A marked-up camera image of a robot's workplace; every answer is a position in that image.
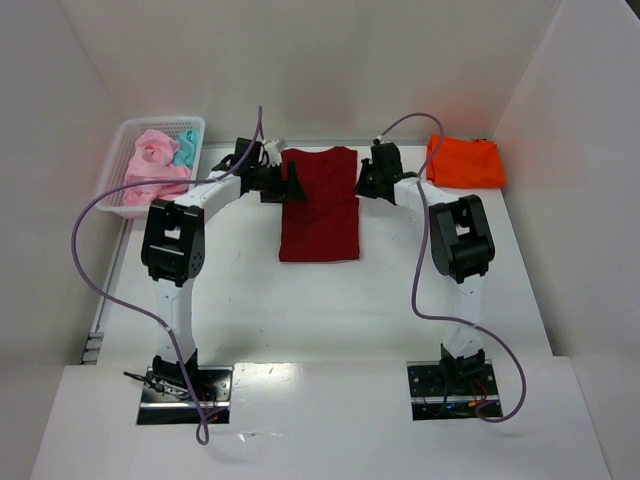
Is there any dark red t shirt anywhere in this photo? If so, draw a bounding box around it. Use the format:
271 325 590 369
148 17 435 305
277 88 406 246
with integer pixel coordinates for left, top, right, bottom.
279 146 360 263

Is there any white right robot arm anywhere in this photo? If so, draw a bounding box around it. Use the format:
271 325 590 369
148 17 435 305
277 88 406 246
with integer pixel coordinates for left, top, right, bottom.
356 140 495 394

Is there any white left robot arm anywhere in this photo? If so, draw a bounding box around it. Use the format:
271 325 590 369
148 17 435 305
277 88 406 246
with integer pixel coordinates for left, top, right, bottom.
141 138 307 390

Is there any teal t shirt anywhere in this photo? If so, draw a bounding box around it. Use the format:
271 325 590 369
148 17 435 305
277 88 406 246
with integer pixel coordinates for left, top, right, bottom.
172 129 200 170

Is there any orange folded t shirt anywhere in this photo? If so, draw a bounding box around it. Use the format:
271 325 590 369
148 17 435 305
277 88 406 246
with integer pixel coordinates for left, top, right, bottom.
425 134 506 189

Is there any pink t shirt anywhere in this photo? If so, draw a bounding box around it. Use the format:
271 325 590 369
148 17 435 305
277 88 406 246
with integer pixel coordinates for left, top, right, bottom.
123 129 193 207

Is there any white plastic laundry basket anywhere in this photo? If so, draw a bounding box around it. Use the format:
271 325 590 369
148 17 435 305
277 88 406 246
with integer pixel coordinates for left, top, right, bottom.
97 116 205 219

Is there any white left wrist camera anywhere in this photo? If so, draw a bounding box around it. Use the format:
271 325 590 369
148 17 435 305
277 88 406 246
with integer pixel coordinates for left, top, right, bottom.
263 138 287 166

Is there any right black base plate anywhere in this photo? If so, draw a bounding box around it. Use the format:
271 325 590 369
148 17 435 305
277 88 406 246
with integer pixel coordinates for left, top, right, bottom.
407 361 503 421

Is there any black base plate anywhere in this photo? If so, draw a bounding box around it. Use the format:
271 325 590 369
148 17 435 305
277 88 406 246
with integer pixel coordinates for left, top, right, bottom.
407 361 503 421
136 366 233 426

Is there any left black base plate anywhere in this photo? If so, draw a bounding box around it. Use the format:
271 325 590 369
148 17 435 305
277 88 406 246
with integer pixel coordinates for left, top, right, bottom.
136 366 233 426

